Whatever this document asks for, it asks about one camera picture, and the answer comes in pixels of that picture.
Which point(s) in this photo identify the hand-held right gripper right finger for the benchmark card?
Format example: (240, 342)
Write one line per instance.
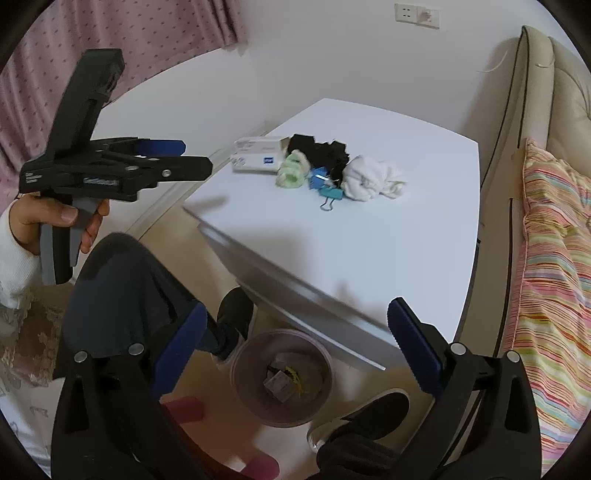
(415, 342)

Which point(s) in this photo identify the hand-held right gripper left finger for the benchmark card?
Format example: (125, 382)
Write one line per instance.
(184, 342)

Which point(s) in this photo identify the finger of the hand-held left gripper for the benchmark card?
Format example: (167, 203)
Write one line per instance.
(189, 168)
(161, 146)

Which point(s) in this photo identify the pink translucent trash bin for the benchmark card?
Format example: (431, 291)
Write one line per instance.
(247, 387)

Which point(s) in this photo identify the person's left forearm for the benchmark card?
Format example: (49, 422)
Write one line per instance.
(11, 272)

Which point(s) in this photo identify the person's left hand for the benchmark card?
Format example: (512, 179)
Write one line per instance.
(55, 213)

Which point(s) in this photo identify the black shoe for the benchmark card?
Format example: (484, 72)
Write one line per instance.
(235, 314)
(374, 410)

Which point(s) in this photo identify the white medicine box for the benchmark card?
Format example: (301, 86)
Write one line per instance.
(256, 156)

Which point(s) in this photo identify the pink plastic stool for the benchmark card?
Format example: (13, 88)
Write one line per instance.
(189, 410)

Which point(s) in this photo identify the person's left leg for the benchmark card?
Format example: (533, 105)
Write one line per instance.
(120, 286)

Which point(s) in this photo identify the pink dotted curtain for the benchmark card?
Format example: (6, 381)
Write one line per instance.
(55, 46)

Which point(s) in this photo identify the light green sock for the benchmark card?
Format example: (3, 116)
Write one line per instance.
(288, 177)

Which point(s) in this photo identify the crumpled paper wrapper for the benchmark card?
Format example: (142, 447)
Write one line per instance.
(279, 383)

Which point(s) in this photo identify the white table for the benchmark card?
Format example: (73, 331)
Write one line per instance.
(369, 249)

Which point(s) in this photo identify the teal binder clip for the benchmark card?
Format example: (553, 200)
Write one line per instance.
(330, 192)

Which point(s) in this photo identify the striped colourful pillow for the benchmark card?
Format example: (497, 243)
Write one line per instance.
(554, 258)

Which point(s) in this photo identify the white crumpled cloth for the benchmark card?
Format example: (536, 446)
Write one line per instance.
(364, 177)

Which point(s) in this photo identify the beige sofa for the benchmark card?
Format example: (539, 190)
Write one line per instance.
(545, 83)

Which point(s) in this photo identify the white wall socket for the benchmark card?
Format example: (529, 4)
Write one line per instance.
(406, 13)

